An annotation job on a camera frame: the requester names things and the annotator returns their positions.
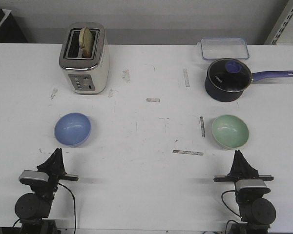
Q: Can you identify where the toast slice in toaster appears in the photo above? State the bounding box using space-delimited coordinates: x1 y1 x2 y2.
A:
79 27 94 58

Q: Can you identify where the glass pot lid blue knob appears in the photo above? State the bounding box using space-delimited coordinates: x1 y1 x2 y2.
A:
207 58 252 93

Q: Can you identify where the dark blue saucepan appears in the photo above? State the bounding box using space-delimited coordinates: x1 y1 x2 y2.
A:
205 70 293 102

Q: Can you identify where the blue bowl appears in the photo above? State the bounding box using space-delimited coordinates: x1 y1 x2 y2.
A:
54 113 91 147

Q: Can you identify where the clear plastic container blue rim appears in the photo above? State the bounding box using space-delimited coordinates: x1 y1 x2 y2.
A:
197 38 250 60

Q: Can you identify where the cream and silver toaster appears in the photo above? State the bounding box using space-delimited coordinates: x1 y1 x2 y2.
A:
59 22 110 95

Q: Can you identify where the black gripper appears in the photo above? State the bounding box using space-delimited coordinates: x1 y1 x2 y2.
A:
30 148 79 202
213 150 274 202

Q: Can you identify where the white slotted shelf rack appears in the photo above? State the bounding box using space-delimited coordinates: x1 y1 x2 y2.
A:
264 0 293 45

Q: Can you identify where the black box with white edge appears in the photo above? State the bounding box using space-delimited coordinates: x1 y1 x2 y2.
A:
0 9 28 43

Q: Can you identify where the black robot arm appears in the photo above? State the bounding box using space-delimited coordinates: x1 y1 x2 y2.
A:
213 150 276 234
15 148 79 234

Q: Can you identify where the green bowl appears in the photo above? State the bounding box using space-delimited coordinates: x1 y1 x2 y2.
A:
211 115 250 149

